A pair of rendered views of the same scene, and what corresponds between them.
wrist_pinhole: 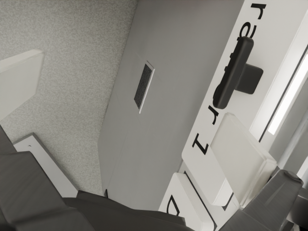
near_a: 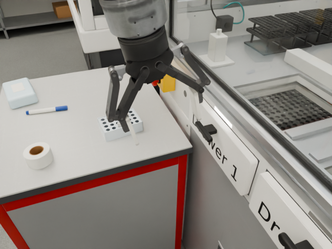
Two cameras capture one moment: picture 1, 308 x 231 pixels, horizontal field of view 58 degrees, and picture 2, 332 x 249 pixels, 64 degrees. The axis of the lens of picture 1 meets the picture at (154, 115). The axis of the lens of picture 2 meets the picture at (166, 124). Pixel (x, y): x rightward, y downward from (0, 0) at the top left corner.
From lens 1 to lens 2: 50 cm
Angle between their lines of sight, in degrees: 66
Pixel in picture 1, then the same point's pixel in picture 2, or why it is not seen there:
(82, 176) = not seen: outside the picture
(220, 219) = (263, 165)
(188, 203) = (256, 189)
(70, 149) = not seen: outside the picture
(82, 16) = not seen: outside the picture
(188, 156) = (240, 186)
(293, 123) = (227, 114)
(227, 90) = (205, 133)
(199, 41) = (209, 178)
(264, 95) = (217, 123)
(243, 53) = (198, 123)
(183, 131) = (239, 202)
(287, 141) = (231, 116)
